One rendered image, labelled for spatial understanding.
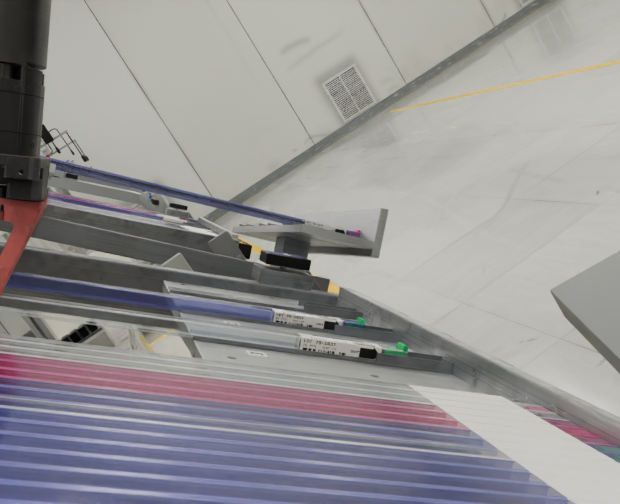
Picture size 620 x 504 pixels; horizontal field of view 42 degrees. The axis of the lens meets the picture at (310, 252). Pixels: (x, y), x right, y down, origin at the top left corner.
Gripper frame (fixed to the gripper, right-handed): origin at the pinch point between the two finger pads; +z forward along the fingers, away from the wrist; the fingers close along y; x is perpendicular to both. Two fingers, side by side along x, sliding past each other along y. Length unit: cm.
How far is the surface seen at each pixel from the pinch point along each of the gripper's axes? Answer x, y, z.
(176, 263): 18, -55, 3
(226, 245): 32, -102, 5
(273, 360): 18.3, 4.8, 2.2
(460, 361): 32.5, 2.5, 2.2
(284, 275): 26.7, -29.7, 0.9
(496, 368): 32.5, 7.7, 1.4
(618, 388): 120, -95, 28
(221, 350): 15.0, 3.7, 2.0
